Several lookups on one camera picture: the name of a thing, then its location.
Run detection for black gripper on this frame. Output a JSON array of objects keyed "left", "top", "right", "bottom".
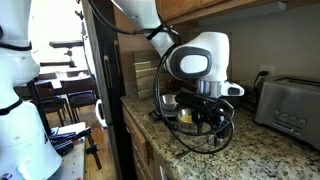
[{"left": 175, "top": 92, "right": 234, "bottom": 147}]

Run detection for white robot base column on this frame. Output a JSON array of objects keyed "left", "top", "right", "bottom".
[{"left": 0, "top": 0, "right": 62, "bottom": 180}]

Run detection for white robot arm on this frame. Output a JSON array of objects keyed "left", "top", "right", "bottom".
[{"left": 111, "top": 0, "right": 244, "bottom": 148}]

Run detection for small steel bowl yellow grains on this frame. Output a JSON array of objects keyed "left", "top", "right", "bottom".
[{"left": 176, "top": 108, "right": 197, "bottom": 132}]

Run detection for large steel bowl on scale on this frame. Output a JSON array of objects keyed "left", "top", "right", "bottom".
[{"left": 161, "top": 94, "right": 177, "bottom": 110}]

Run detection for black digital kitchen scale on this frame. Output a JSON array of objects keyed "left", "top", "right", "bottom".
[{"left": 149, "top": 109, "right": 177, "bottom": 120}]

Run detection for stainless steel toaster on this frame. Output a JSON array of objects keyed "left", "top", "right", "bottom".
[{"left": 254, "top": 75, "right": 320, "bottom": 149}]

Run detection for striped wooden cutting board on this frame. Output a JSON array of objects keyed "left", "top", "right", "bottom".
[{"left": 133, "top": 51, "right": 160, "bottom": 98}]

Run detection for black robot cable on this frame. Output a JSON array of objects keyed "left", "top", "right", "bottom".
[{"left": 86, "top": 0, "right": 236, "bottom": 155}]

